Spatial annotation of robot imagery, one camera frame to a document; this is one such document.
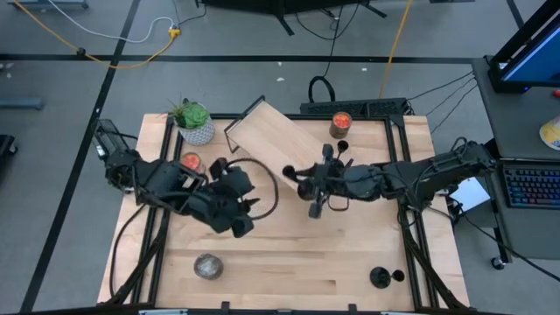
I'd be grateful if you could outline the black aluminium table frame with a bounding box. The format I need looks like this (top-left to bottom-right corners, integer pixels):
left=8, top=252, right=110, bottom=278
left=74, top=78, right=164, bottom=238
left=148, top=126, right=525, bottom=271
left=104, top=112, right=472, bottom=315

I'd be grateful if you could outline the white floor cable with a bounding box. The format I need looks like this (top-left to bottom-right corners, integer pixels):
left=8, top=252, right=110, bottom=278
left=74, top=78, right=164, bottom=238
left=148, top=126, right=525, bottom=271
left=46, top=0, right=176, bottom=45

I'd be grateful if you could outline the white paper sheet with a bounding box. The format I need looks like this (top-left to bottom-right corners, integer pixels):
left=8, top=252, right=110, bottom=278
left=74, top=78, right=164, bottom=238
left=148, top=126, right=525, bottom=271
left=450, top=177, right=491, bottom=214

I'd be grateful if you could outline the orange candle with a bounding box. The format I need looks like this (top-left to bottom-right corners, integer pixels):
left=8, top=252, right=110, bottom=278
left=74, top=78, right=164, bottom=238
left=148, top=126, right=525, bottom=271
left=329, top=111, right=354, bottom=140
left=179, top=151, right=207, bottom=175

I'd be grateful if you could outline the backlit black keyboard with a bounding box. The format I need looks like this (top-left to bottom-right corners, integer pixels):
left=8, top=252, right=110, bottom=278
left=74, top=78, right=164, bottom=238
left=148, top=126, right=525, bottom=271
left=502, top=164, right=560, bottom=209

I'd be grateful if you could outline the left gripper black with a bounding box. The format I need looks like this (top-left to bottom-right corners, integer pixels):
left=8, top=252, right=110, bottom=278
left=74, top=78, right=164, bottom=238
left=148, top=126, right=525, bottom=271
left=203, top=157, right=263, bottom=240

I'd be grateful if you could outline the thin black cable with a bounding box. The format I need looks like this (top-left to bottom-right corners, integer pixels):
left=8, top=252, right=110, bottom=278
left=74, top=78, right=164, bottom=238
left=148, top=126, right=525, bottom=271
left=430, top=84, right=479, bottom=135
left=406, top=71, right=476, bottom=102
left=426, top=77, right=478, bottom=117

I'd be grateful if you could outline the dark sleeved gripper cable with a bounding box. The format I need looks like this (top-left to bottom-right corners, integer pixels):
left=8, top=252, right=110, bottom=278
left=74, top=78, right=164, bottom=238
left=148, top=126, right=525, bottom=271
left=225, top=156, right=280, bottom=221

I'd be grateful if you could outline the hanging yellow cable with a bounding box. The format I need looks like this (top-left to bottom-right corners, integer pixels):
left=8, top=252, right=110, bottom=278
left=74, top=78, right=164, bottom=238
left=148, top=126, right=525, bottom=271
left=377, top=0, right=415, bottom=100

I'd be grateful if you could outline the yellow white paper plate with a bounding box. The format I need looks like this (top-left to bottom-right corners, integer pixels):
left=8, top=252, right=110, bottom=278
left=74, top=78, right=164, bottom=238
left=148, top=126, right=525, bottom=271
left=538, top=115, right=560, bottom=152

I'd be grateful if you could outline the yellow floor extension cable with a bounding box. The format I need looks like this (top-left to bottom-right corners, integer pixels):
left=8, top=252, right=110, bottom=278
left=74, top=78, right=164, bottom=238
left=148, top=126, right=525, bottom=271
left=11, top=0, right=181, bottom=70

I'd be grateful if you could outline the succulent in triangle-patterned pot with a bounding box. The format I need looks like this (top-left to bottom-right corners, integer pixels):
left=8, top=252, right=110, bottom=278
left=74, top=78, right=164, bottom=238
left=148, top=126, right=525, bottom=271
left=168, top=96, right=216, bottom=147

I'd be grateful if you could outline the grey stand foot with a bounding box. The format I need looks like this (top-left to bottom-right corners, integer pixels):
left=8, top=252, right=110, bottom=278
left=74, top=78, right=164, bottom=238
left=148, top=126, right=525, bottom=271
left=6, top=0, right=89, bottom=10
left=0, top=96, right=45, bottom=110

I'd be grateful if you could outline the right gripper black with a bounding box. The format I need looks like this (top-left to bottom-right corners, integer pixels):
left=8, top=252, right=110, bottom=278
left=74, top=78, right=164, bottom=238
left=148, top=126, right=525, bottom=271
left=295, top=143, right=351, bottom=220

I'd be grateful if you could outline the large monitor blue screen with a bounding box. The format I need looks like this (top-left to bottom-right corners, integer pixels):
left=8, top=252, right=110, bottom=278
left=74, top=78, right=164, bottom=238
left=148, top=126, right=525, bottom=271
left=487, top=0, right=560, bottom=95

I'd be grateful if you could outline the black mesh controller box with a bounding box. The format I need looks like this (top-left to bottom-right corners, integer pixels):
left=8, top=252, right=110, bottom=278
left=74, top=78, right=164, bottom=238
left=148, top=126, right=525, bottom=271
left=91, top=117, right=132, bottom=159

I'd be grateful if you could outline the grey side desk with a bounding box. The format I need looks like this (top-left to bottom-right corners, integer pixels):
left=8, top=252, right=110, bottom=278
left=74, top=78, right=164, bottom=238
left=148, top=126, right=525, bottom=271
left=471, top=56, right=560, bottom=263

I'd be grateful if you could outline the wooden shelf riser black frame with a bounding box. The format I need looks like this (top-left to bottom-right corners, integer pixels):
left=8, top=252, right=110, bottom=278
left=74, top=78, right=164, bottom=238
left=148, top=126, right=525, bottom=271
left=223, top=94, right=327, bottom=192

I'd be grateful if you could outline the coiled black floor cable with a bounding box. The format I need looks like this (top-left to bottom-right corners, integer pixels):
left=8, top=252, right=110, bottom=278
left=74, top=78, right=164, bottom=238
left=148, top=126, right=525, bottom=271
left=307, top=12, right=347, bottom=104

